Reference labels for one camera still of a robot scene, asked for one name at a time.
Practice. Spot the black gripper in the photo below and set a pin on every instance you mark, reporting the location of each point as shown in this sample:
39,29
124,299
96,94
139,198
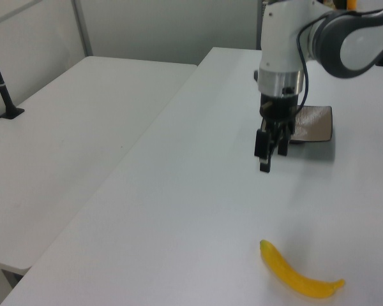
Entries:
276,108

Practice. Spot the yellow banana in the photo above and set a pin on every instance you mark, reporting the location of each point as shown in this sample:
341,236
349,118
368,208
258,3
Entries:
287,274

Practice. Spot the white grey Franka robot arm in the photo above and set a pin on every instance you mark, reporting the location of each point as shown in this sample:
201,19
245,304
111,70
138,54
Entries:
277,38

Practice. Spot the brown square ceramic plate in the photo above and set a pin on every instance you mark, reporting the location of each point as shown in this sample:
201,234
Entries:
312,124

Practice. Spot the small black clamp base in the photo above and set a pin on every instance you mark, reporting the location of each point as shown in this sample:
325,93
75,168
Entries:
256,76

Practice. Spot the orange object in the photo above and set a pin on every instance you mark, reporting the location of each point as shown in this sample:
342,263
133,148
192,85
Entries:
351,3

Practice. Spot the white side table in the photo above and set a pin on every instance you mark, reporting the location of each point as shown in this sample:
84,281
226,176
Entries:
67,143

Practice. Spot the grey partition frame post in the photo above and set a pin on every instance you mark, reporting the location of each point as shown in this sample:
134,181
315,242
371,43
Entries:
82,28

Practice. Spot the black camera stand pole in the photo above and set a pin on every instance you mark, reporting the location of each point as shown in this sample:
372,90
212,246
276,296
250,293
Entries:
1,87

